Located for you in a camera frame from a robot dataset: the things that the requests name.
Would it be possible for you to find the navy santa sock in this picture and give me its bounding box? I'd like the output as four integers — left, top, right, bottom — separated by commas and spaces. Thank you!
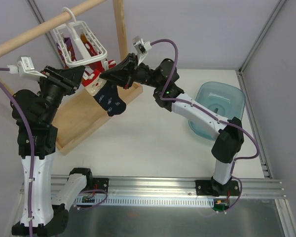
82, 70, 126, 117
104, 60, 116, 70

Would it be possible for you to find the white plastic clip hanger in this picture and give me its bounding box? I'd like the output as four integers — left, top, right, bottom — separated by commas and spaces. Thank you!
53, 7, 108, 71

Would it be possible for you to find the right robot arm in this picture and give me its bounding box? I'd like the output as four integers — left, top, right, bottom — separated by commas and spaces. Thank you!
100, 53, 244, 197

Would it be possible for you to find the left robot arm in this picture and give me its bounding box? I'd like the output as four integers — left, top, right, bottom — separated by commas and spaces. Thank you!
11, 66, 94, 237

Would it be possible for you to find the red sock front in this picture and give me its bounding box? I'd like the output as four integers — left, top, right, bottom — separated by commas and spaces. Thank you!
84, 41, 103, 72

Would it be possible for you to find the purple striped sock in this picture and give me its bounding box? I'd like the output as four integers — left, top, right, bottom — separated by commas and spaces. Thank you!
80, 33, 88, 44
56, 37, 76, 68

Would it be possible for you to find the teal plastic basin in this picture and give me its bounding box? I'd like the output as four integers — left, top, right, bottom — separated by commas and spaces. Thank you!
188, 82, 246, 142

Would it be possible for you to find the green connector board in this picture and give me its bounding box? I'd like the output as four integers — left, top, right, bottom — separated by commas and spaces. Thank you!
212, 200, 229, 213

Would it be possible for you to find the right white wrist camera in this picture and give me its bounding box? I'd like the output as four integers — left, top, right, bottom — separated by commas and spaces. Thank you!
133, 36, 152, 66

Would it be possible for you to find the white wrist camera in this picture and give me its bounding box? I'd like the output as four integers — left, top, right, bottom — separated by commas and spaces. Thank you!
7, 56, 47, 81
133, 36, 152, 66

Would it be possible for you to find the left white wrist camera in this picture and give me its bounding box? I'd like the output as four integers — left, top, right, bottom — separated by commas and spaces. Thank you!
7, 56, 47, 81

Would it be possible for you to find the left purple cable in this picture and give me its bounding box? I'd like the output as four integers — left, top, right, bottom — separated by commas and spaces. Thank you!
0, 67, 37, 237

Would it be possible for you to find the white slotted cable duct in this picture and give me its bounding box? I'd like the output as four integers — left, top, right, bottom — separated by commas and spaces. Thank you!
50, 196, 215, 208

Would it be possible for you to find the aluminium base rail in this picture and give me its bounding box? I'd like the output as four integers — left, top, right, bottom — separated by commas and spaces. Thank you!
19, 174, 286, 200

